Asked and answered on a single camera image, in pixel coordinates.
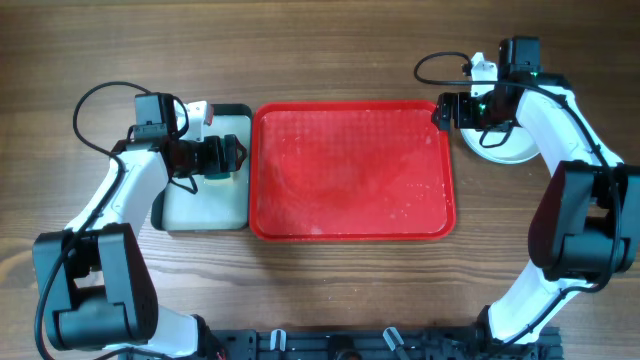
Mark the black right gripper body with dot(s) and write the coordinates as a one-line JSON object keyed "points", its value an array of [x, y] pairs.
{"points": [[470, 112]]}

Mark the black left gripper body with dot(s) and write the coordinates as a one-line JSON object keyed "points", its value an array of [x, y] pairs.
{"points": [[206, 158]]}

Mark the white plate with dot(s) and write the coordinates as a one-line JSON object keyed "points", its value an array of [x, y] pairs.
{"points": [[518, 148]]}

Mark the green yellow sponge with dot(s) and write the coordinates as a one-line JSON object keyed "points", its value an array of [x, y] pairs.
{"points": [[218, 176]]}

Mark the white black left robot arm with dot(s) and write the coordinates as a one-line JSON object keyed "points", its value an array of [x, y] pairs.
{"points": [[95, 292]]}

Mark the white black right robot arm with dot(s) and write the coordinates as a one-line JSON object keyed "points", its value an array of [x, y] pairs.
{"points": [[586, 227]]}

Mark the black tray with soapy water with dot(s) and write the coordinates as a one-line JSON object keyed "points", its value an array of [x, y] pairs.
{"points": [[218, 205]]}

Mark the red plastic tray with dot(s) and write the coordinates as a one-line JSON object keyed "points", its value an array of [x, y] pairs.
{"points": [[350, 171]]}

